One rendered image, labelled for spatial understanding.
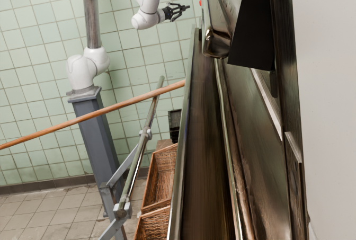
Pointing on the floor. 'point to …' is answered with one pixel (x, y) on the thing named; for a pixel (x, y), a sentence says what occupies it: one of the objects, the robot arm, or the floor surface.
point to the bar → (105, 187)
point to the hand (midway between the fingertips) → (184, 7)
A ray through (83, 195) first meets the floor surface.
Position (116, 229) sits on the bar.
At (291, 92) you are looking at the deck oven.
